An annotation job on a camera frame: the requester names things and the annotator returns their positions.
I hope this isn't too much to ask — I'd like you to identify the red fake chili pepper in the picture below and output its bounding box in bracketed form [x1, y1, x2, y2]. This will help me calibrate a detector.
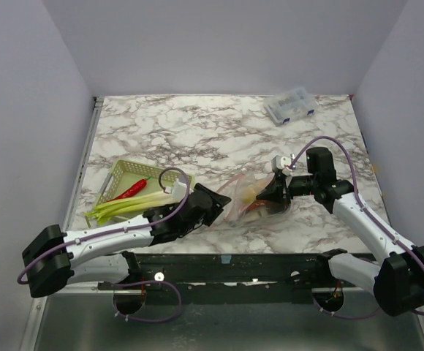
[113, 178, 149, 200]

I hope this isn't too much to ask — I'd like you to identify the dark maroon fake fruit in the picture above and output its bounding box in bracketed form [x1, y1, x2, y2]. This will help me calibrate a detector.
[264, 202, 288, 216]

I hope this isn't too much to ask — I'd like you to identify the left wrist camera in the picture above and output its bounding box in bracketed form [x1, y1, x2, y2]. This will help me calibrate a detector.
[165, 178, 190, 202]

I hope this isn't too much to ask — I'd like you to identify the black table front rail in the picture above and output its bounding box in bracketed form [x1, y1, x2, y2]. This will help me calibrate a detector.
[98, 253, 351, 311]

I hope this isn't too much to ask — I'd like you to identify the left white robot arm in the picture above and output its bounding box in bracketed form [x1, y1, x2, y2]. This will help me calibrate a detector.
[18, 184, 231, 298]

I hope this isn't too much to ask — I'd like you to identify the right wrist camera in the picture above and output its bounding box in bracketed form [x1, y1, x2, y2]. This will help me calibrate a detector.
[271, 154, 296, 176]

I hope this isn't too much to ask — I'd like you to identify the green fake celery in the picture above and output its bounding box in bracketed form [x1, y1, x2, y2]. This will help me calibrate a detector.
[85, 192, 178, 225]

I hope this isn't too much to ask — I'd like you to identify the green plastic basket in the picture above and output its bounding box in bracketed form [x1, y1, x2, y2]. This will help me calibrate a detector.
[85, 159, 194, 227]

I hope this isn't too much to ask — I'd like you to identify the yellow fake lemon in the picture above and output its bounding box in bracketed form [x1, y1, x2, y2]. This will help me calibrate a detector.
[241, 185, 257, 203]

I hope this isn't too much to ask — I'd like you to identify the clear plastic organizer box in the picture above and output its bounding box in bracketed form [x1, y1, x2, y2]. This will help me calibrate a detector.
[263, 87, 319, 126]

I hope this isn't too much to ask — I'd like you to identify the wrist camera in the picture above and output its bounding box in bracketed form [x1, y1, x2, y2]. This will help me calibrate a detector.
[165, 178, 190, 202]
[271, 154, 296, 176]

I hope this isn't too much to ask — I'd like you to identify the clear zip top bag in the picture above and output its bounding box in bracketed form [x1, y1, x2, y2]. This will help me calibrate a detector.
[213, 172, 291, 229]

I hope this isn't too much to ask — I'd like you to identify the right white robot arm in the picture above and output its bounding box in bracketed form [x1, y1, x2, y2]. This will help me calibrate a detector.
[257, 147, 424, 317]

